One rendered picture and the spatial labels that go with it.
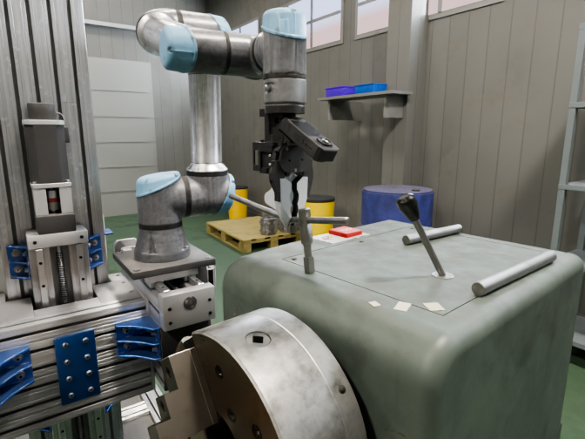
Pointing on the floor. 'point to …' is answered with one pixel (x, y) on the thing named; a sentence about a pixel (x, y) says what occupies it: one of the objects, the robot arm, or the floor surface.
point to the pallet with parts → (252, 232)
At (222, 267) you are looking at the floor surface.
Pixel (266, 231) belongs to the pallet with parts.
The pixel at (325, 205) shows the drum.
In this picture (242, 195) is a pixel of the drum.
